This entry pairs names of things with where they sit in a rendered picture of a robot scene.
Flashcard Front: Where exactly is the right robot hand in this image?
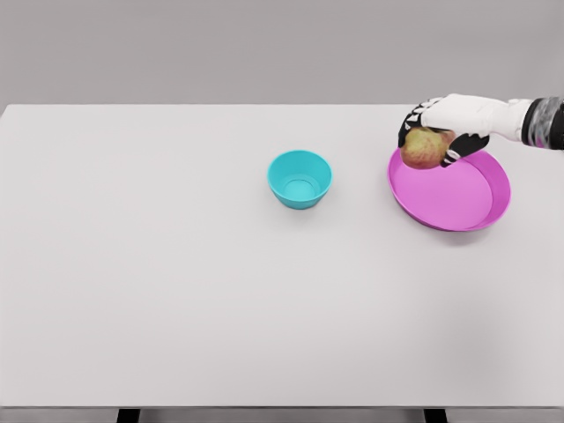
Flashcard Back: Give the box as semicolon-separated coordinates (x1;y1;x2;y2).
397;93;504;169

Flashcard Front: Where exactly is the red-yellow apple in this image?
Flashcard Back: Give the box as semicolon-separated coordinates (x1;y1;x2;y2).
399;127;456;171

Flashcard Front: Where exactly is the pink plate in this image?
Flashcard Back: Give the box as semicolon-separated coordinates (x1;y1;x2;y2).
387;145;512;233

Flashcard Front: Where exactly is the blue bowl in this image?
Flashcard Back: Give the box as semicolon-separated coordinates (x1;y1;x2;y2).
266;150;333;212

